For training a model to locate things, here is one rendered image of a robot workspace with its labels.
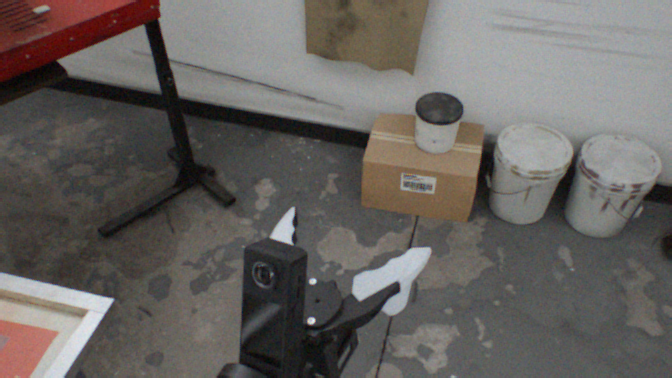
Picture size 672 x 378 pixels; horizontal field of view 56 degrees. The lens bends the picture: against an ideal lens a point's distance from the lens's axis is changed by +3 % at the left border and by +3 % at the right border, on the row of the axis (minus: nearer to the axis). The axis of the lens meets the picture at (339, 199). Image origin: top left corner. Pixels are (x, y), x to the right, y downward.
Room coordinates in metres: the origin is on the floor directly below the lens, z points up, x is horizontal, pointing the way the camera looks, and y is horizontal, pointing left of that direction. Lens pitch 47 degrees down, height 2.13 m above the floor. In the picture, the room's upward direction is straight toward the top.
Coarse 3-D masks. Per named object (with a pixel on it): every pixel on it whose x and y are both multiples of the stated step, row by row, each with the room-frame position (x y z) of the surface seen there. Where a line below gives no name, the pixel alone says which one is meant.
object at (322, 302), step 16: (320, 288) 0.31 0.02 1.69; (336, 288) 0.31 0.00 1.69; (304, 304) 0.29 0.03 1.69; (320, 304) 0.29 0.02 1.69; (336, 304) 0.29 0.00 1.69; (304, 320) 0.28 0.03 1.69; (320, 320) 0.28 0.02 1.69; (304, 336) 0.27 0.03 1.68; (320, 336) 0.27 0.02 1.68; (336, 336) 0.28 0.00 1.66; (352, 336) 0.30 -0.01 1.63; (304, 352) 0.27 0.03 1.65; (320, 352) 0.26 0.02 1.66; (336, 352) 0.27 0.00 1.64; (352, 352) 0.29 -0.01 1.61; (224, 368) 0.24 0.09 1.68; (240, 368) 0.23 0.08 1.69; (304, 368) 0.26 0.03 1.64; (320, 368) 0.26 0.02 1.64; (336, 368) 0.27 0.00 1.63
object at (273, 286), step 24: (264, 240) 0.30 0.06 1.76; (264, 264) 0.28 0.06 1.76; (288, 264) 0.27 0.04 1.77; (264, 288) 0.27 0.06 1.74; (288, 288) 0.26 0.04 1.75; (264, 312) 0.26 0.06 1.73; (288, 312) 0.26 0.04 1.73; (240, 336) 0.26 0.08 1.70; (264, 336) 0.25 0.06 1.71; (288, 336) 0.25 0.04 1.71; (240, 360) 0.25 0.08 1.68; (264, 360) 0.24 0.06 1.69; (288, 360) 0.24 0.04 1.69
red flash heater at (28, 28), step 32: (0, 0) 1.82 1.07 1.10; (32, 0) 1.83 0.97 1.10; (64, 0) 1.83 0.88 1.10; (96, 0) 1.84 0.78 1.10; (128, 0) 1.84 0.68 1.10; (0, 32) 1.64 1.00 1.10; (32, 32) 1.65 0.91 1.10; (64, 32) 1.67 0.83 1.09; (96, 32) 1.74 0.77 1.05; (0, 64) 1.53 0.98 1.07; (32, 64) 1.59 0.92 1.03
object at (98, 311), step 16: (0, 288) 0.80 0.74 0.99; (16, 288) 0.80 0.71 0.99; (32, 288) 0.80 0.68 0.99; (48, 288) 0.80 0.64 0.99; (64, 288) 0.80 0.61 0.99; (48, 304) 0.77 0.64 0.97; (64, 304) 0.76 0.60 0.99; (80, 304) 0.76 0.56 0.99; (96, 304) 0.76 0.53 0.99; (112, 304) 0.76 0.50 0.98; (96, 320) 0.72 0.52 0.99; (80, 336) 0.68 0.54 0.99; (96, 336) 0.69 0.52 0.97; (64, 352) 0.64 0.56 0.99; (80, 352) 0.64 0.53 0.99; (64, 368) 0.61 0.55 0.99
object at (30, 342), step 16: (0, 320) 0.74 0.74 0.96; (0, 336) 0.70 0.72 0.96; (16, 336) 0.70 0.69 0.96; (32, 336) 0.70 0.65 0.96; (48, 336) 0.70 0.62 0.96; (0, 352) 0.67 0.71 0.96; (16, 352) 0.67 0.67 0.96; (32, 352) 0.66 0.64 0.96; (0, 368) 0.63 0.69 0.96; (16, 368) 0.63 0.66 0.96; (32, 368) 0.63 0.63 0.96
